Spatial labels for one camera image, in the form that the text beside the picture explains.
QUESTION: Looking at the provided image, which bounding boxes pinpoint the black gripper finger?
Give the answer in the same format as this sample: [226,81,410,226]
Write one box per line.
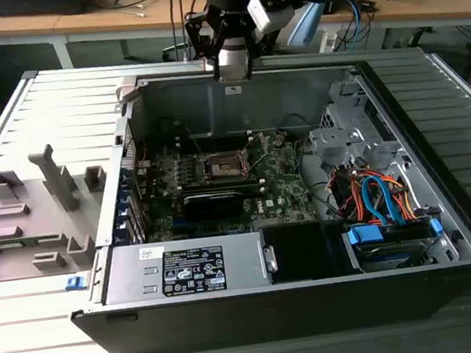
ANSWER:
[240,11,267,80]
[183,8,229,85]

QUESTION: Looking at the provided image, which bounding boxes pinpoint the silver CPU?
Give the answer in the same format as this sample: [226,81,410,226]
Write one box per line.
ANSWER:
[215,35,251,83]

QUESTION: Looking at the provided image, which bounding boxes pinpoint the CPU socket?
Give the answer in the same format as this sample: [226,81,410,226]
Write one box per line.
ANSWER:
[193,147,256,186]

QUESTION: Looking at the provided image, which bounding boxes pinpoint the metal drive cage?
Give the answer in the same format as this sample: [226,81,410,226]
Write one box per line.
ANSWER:
[302,74,406,180]

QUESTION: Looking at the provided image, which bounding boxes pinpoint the green motherboard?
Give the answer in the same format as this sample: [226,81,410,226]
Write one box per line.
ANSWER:
[132,124,324,244]

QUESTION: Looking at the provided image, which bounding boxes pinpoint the black graphics card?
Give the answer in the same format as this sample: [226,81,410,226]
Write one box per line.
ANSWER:
[181,188,246,224]

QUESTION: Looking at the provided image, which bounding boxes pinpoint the black equipment box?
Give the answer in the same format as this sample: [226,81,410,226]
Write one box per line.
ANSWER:
[0,0,89,23]

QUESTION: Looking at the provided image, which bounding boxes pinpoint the long wooden desk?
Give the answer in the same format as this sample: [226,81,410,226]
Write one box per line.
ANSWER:
[0,0,471,79]

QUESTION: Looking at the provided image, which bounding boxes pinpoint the black plastic shroud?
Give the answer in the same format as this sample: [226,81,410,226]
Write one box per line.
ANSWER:
[260,216,353,287]

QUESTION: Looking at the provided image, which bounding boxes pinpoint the grey parts rack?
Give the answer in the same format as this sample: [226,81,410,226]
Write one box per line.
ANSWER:
[0,138,119,283]

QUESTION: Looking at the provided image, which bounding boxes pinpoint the grey power supply unit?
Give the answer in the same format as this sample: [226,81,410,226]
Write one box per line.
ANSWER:
[96,229,274,306]

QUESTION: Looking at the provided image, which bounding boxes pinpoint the hard disk blue carrier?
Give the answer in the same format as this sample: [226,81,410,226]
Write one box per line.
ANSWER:
[340,213,448,276]

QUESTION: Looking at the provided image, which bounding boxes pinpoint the small blue clip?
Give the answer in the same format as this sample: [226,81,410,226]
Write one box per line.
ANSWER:
[63,273,87,293]

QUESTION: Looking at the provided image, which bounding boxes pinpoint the black PC case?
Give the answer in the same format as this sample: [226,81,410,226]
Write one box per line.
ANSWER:
[45,39,471,353]

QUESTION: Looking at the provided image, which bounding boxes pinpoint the green RAM stick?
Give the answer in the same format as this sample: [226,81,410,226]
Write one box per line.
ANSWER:
[0,238,29,252]

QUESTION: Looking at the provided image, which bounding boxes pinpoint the thin fan wire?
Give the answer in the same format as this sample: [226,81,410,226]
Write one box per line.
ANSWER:
[274,109,325,134]

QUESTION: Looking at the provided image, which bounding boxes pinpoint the blue network cable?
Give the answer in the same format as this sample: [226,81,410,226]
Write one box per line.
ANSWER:
[345,0,370,45]

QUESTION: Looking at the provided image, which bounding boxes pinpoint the red orange wire bundle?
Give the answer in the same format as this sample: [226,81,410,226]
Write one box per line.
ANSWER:
[325,166,371,222]

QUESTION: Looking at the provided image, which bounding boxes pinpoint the blue flat wire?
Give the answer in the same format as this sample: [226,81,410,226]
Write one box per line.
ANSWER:
[360,181,393,230]
[361,169,412,231]

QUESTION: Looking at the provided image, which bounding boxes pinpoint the orange flat wire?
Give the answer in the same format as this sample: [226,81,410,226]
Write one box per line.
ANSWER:
[380,167,426,224]

